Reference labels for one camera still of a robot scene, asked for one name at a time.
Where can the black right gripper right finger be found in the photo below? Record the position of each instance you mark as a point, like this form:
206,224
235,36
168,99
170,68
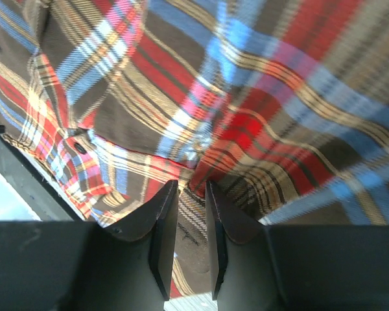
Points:
293,267

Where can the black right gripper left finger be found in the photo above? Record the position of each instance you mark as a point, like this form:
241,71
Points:
75,265

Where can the brown red plaid shirt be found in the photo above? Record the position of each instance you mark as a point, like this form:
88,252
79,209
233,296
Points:
285,104

